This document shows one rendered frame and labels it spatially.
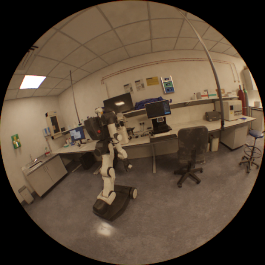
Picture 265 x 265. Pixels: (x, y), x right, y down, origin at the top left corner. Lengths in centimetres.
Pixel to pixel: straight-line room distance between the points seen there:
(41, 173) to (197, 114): 409
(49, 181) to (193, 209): 301
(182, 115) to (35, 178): 383
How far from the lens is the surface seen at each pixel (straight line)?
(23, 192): 309
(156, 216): 140
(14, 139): 317
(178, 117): 234
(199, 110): 255
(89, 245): 154
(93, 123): 114
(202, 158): 146
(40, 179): 279
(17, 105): 348
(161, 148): 249
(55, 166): 294
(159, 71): 254
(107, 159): 130
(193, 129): 116
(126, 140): 162
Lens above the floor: 128
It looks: 13 degrees down
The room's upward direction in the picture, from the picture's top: 14 degrees counter-clockwise
